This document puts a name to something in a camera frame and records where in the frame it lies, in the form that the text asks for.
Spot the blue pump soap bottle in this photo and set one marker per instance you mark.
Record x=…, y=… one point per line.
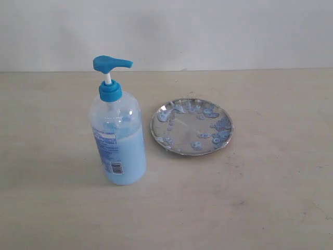
x=116, y=121

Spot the round steel plate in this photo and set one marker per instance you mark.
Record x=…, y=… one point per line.
x=191, y=127

